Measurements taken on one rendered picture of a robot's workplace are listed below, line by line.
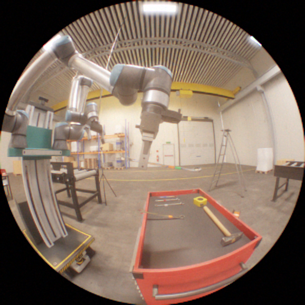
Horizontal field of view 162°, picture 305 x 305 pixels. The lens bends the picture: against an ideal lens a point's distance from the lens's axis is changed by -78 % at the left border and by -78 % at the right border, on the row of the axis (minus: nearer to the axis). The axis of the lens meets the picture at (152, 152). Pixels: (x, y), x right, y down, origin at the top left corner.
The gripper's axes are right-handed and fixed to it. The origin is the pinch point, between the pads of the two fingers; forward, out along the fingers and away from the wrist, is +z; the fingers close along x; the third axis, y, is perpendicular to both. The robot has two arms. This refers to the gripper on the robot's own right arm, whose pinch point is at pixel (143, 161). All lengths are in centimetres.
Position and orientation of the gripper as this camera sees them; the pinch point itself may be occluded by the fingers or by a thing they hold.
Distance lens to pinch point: 32.8
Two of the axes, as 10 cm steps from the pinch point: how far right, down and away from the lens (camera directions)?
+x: 0.3, -0.1, -10.0
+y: -9.8, -1.8, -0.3
